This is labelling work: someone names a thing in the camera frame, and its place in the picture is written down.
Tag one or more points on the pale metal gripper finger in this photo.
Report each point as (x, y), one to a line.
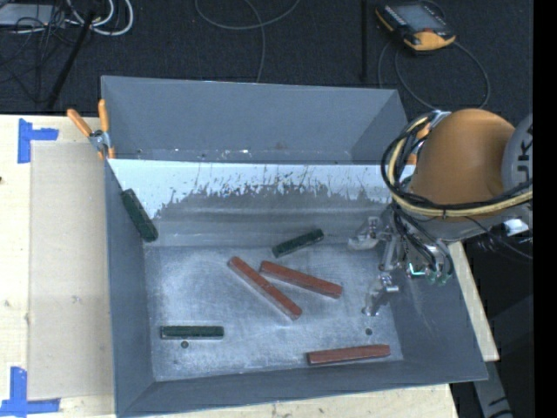
(377, 296)
(364, 238)

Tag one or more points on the red-brown flat block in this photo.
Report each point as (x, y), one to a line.
(301, 279)
(348, 355)
(264, 287)

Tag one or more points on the dark green flat block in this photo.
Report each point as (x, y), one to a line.
(298, 242)
(191, 332)
(139, 216)

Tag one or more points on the grey metal bin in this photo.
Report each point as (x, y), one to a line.
(243, 346)

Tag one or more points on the pale wood flat board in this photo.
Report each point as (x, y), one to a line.
(65, 255)

